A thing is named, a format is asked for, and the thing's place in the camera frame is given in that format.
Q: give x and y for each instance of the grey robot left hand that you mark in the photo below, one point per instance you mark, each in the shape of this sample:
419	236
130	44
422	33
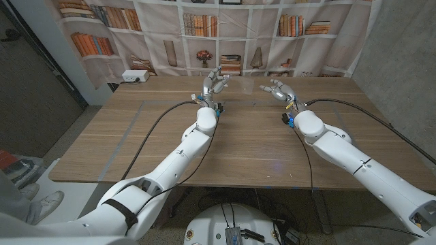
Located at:
212	86

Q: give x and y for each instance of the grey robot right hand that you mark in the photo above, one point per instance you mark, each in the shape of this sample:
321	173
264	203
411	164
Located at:
281	92

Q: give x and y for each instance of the clear plastic screen protector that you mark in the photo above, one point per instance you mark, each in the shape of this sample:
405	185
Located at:
247	85

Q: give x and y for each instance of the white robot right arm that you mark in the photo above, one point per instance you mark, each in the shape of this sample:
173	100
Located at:
357	160

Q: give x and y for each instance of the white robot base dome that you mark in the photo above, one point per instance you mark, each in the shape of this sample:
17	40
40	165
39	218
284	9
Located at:
211	221

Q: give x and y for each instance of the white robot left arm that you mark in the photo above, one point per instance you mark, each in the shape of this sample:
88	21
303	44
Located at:
177	163

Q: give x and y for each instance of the printed bookshelf backdrop cloth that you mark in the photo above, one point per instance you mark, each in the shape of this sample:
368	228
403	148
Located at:
153	51

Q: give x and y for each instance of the white power strip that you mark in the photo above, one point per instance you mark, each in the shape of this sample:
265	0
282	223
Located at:
135	76

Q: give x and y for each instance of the grey metal table leg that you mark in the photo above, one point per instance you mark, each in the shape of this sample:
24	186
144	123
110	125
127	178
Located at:
322	211

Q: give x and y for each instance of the black bar on base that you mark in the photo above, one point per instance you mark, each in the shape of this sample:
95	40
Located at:
252	235

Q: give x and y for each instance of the small grey electronics box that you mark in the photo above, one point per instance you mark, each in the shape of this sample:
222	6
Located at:
233	236

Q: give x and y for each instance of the dark door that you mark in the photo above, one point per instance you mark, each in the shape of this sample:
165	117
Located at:
27	102

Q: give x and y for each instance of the white sneaker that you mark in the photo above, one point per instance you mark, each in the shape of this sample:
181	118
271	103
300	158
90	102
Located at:
30	191
51	204

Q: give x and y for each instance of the red flat box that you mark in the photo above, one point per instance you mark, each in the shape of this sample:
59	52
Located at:
5	158

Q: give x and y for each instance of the person in grey trousers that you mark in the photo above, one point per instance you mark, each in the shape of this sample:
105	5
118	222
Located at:
13	204

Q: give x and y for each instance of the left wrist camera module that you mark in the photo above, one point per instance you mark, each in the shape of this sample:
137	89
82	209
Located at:
219	109

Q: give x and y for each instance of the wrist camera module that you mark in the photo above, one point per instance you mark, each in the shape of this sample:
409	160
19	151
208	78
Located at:
287	119
219	109

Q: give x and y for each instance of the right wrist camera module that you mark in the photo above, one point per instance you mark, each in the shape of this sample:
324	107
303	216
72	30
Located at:
287	119

